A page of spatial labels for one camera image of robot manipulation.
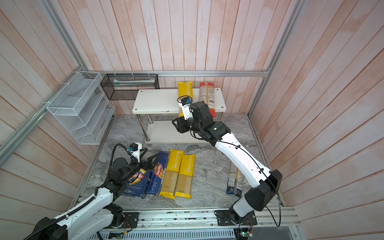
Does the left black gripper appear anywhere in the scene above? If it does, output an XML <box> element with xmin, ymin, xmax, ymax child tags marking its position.
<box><xmin>121</xmin><ymin>153</ymin><xmax>160</xmax><ymax>183</ymax></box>

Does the yellow Pastatime spaghetti bag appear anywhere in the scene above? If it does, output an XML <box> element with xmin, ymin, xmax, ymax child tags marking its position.
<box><xmin>159</xmin><ymin>150</ymin><xmax>184</xmax><ymax>199</ymax></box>
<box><xmin>177</xmin><ymin>82</ymin><xmax>193</xmax><ymax>117</ymax></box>
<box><xmin>175</xmin><ymin>155</ymin><xmax>196</xmax><ymax>199</ymax></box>

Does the red spaghetti bag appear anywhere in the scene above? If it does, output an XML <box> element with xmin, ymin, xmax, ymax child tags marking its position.
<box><xmin>200</xmin><ymin>82</ymin><xmax>216</xmax><ymax>119</ymax></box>

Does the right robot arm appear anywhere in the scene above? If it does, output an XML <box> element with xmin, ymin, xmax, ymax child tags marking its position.
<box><xmin>172</xmin><ymin>96</ymin><xmax>283</xmax><ymax>225</ymax></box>

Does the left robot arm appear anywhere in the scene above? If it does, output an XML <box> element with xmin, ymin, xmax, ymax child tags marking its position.
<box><xmin>26</xmin><ymin>143</ymin><xmax>159</xmax><ymax>240</ymax></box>

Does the white two-tier shelf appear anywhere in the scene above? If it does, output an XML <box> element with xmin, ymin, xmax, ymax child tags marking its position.
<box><xmin>132</xmin><ymin>87</ymin><xmax>227</xmax><ymax>146</ymax></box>

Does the blue Barilla spaghetti box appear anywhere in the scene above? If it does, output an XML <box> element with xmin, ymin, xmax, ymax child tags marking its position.
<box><xmin>146</xmin><ymin>151</ymin><xmax>170</xmax><ymax>196</ymax></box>

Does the blue Barilla rigatoni box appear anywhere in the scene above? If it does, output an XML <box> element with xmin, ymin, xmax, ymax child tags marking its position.
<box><xmin>123</xmin><ymin>169</ymin><xmax>152</xmax><ymax>199</ymax></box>

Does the dark blue spaghetti bag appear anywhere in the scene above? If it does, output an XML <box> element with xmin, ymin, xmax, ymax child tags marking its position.
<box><xmin>226</xmin><ymin>163</ymin><xmax>244</xmax><ymax>198</ymax></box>

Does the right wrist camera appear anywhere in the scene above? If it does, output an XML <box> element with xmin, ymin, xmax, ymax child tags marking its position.
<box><xmin>177</xmin><ymin>96</ymin><xmax>193</xmax><ymax>120</ymax></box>

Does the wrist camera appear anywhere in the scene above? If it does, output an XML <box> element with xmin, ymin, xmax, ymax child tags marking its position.
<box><xmin>177</xmin><ymin>96</ymin><xmax>193</xmax><ymax>120</ymax></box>
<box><xmin>129</xmin><ymin>142</ymin><xmax>142</xmax><ymax>163</ymax></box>

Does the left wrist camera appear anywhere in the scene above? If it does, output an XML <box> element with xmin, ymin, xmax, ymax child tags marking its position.
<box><xmin>129</xmin><ymin>142</ymin><xmax>142</xmax><ymax>163</ymax></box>

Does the aluminium mounting rail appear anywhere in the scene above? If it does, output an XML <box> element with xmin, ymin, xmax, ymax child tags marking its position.
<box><xmin>56</xmin><ymin>206</ymin><xmax>302</xmax><ymax>233</ymax></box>

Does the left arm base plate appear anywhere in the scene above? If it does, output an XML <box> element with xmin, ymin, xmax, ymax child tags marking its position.
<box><xmin>111</xmin><ymin>212</ymin><xmax>139</xmax><ymax>229</ymax></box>

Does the black mesh wall basket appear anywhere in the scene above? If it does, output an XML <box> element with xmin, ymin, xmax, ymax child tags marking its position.
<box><xmin>101</xmin><ymin>73</ymin><xmax>160</xmax><ymax>101</ymax></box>

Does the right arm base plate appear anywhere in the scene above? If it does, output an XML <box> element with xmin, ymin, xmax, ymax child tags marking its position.
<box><xmin>214</xmin><ymin>210</ymin><xmax>257</xmax><ymax>226</ymax></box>

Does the white wire mesh organizer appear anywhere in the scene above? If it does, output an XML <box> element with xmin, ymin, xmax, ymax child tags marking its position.
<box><xmin>47</xmin><ymin>72</ymin><xmax>115</xmax><ymax>145</ymax></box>

